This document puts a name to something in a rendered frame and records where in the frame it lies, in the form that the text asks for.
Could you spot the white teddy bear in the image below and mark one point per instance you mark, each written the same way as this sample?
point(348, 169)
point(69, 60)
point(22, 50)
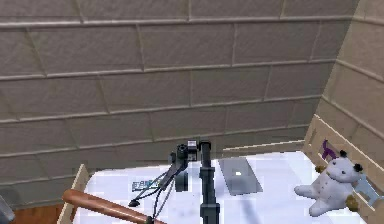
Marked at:
point(330, 191)

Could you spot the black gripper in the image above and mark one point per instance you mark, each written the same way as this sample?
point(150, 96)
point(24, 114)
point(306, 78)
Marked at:
point(173, 171)

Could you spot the grey slanted object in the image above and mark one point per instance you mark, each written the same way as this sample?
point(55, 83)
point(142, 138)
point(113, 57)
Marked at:
point(5, 210)

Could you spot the wooden bed with white sheet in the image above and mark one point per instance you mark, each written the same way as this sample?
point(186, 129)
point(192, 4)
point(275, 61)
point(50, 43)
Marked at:
point(286, 206)

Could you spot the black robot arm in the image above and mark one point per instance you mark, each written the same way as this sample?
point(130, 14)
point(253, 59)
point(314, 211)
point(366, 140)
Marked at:
point(207, 186)

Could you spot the brown wooden baseball bat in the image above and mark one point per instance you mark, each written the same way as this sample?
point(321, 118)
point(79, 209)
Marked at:
point(100, 206)

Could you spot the grey closed laptop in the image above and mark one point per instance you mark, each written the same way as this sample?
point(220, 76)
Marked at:
point(240, 176)

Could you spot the purple ribbon shape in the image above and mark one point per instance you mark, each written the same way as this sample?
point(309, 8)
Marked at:
point(328, 151)

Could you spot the pale blue flat shape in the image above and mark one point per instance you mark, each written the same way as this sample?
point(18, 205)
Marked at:
point(366, 189)

